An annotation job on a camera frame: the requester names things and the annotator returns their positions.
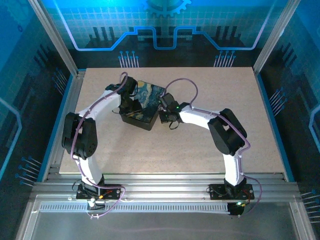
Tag starry night print box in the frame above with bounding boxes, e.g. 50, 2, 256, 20
119, 79, 168, 132

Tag black control board with lights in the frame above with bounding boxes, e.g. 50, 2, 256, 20
226, 201, 248, 217

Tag right thin black cable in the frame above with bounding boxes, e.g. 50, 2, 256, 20
168, 120, 184, 131

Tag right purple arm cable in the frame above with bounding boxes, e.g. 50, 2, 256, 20
161, 77, 263, 216

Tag aluminium frame rail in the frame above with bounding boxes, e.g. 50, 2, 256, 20
31, 172, 302, 201

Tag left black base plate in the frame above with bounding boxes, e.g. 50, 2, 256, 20
75, 183, 123, 201

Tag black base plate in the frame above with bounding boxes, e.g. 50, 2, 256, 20
75, 183, 123, 201
208, 183, 255, 201

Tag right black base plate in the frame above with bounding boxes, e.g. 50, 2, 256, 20
208, 183, 255, 201

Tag slotted grey cable duct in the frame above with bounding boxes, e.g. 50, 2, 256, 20
38, 202, 231, 214

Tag aluminium frame post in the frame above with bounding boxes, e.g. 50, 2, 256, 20
252, 0, 302, 75
27, 0, 80, 77

